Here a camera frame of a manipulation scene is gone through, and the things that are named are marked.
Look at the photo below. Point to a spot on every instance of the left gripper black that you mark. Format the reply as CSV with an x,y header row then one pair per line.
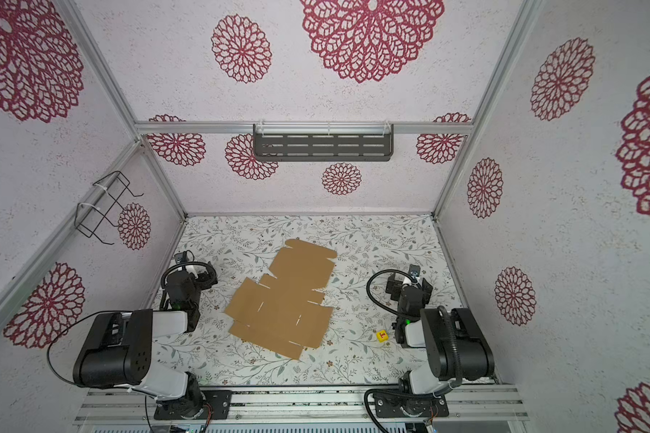
x,y
179,284

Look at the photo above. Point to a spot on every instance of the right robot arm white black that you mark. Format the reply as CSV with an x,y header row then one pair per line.
x,y
456,349

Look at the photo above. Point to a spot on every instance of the aluminium front rail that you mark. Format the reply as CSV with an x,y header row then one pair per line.
x,y
348,404

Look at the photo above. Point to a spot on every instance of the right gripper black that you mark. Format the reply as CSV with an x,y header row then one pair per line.
x,y
407,295

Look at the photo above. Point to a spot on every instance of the dark metal wall shelf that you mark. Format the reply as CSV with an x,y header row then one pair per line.
x,y
323,143

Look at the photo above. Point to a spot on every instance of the small yellow cube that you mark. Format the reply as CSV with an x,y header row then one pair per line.
x,y
382,336

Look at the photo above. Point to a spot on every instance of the brown cardboard box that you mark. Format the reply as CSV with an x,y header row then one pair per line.
x,y
283,312

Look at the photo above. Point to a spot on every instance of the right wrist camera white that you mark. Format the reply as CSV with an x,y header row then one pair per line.
x,y
414,274

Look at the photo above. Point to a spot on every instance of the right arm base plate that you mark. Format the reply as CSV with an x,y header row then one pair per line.
x,y
388,406

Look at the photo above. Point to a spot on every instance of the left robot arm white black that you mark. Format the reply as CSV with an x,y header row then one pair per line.
x,y
118,350

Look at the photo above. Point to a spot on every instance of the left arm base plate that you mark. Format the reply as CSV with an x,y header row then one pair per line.
x,y
204,405

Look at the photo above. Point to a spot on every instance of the black wire wall rack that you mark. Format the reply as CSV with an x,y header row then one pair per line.
x,y
91,214

